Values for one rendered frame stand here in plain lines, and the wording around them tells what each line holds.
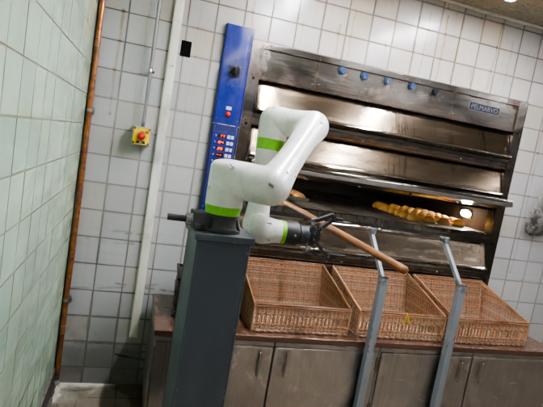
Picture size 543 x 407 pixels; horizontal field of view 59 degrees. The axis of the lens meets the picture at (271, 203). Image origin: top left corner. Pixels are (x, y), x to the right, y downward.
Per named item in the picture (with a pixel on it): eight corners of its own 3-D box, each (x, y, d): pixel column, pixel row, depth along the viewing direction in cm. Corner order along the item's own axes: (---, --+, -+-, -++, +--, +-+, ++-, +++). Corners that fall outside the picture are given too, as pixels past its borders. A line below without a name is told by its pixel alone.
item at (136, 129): (130, 143, 261) (132, 125, 260) (149, 146, 264) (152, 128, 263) (130, 144, 254) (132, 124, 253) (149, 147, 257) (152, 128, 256)
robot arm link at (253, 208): (259, 148, 187) (286, 153, 190) (253, 148, 198) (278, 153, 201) (242, 237, 189) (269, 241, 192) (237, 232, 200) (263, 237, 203)
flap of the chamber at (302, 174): (250, 166, 265) (243, 169, 284) (512, 207, 314) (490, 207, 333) (251, 161, 265) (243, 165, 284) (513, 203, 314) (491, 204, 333)
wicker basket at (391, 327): (322, 305, 304) (330, 264, 301) (400, 312, 320) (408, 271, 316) (355, 337, 258) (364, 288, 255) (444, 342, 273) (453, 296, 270)
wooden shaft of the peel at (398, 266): (409, 275, 159) (410, 266, 158) (401, 274, 158) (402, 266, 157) (276, 199, 322) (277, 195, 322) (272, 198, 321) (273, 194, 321)
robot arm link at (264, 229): (250, 245, 177) (254, 216, 176) (242, 238, 189) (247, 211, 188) (285, 249, 181) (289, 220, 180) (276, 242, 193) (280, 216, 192)
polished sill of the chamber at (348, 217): (236, 204, 288) (237, 198, 287) (483, 237, 337) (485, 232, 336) (237, 206, 282) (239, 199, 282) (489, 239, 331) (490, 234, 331)
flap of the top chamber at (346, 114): (253, 112, 275) (257, 80, 279) (507, 160, 324) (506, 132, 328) (255, 109, 271) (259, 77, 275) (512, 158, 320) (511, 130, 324)
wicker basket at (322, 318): (230, 299, 287) (237, 254, 284) (316, 304, 303) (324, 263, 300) (248, 332, 241) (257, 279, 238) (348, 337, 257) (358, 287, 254)
